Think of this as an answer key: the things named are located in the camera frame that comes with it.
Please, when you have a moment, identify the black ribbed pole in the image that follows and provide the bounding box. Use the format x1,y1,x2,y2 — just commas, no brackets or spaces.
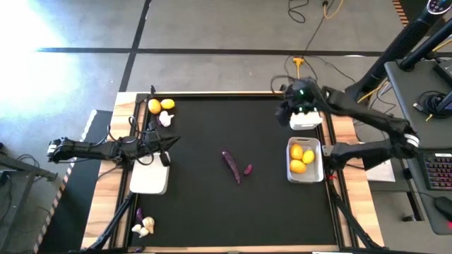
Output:
345,8,434,107

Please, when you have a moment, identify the yellow power plug cable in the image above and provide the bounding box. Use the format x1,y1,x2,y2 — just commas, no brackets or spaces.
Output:
292,56,306,81

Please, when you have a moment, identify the black table mat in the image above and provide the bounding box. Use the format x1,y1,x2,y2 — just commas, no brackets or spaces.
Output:
129,97,339,248

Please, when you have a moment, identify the black table frame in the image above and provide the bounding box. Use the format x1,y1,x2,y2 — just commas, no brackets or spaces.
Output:
66,84,389,254

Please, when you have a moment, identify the yellow desk cable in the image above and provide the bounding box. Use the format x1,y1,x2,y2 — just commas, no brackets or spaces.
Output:
355,79,390,105

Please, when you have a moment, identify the long black floor cable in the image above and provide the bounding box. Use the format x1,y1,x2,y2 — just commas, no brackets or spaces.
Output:
283,0,357,85

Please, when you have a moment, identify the yellow floor cable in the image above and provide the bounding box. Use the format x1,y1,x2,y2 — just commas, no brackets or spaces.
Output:
323,0,345,20

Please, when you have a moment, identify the large white garlic bulb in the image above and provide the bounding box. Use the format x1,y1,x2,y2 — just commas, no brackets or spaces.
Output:
142,216,156,234

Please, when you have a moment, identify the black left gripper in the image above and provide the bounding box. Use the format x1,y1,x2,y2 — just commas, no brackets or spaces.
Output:
140,130,181,158

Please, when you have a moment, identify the black smooth pole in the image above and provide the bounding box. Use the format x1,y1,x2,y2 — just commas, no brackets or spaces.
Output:
398,17,452,71

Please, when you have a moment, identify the white paper sheet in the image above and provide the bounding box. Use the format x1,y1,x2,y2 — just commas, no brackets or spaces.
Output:
365,158,397,183

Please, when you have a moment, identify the diagonal frame strut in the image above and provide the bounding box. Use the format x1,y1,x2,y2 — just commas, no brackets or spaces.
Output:
86,193,137,252
328,190,384,252

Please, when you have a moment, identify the white plastic basket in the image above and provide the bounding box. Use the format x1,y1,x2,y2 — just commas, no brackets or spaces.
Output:
288,108,324,131
129,150,172,195
285,136,325,184

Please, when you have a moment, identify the long purple eggplant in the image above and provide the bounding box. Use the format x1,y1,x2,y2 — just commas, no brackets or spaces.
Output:
221,150,242,186

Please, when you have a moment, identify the coiled black cable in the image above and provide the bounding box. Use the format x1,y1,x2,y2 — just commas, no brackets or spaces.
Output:
417,90,451,120

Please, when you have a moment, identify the black computer mouse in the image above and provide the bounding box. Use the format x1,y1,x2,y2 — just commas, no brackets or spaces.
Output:
433,195,452,222

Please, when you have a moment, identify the black keyboard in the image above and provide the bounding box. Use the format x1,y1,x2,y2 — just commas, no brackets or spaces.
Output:
417,152,452,192

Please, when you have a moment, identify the black looped floor cable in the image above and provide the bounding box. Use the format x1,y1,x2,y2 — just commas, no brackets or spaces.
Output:
287,0,311,25

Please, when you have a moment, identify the dark grey desk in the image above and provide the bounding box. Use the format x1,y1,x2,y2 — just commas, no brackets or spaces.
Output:
383,58,452,150

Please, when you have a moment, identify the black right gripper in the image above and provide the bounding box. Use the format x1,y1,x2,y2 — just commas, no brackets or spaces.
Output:
277,79,321,127

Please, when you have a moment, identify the dark grey keyboard shelf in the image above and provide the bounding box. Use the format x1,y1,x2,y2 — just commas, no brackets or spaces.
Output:
402,147,452,236

